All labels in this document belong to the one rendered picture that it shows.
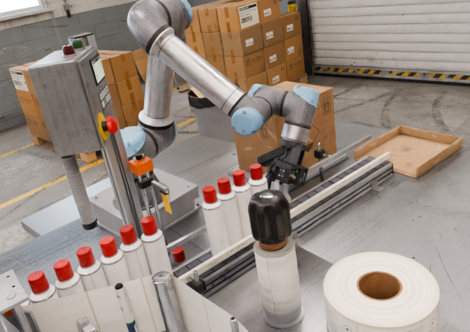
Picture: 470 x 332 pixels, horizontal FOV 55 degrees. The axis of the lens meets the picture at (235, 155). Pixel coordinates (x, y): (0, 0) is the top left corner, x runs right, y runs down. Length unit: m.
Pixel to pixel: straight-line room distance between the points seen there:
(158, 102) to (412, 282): 0.93
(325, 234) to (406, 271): 0.48
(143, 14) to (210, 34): 3.78
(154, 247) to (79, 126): 0.33
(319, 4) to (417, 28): 1.24
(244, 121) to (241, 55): 3.65
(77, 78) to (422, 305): 0.75
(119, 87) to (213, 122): 1.32
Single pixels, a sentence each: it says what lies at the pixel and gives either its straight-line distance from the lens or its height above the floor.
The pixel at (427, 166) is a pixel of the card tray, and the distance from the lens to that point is 1.69.
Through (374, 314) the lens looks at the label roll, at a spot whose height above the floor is 1.03.
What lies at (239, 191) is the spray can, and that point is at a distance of 1.20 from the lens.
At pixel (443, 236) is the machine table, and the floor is 0.83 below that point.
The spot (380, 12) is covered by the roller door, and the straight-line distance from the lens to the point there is 5.53.
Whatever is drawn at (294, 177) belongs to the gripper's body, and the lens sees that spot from 1.27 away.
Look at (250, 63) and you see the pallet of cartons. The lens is 4.88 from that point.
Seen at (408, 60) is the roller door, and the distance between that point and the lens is 5.52.
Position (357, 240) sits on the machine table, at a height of 0.83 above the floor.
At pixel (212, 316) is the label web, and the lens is 0.86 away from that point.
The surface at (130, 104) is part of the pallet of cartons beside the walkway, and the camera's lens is 4.77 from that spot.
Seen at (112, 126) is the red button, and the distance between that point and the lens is 0.97.
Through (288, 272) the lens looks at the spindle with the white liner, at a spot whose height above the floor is 1.02.
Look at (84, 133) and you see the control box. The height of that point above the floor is 1.33.
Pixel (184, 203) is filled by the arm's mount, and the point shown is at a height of 0.88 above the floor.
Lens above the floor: 1.61
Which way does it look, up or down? 24 degrees down
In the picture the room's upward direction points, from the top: 10 degrees counter-clockwise
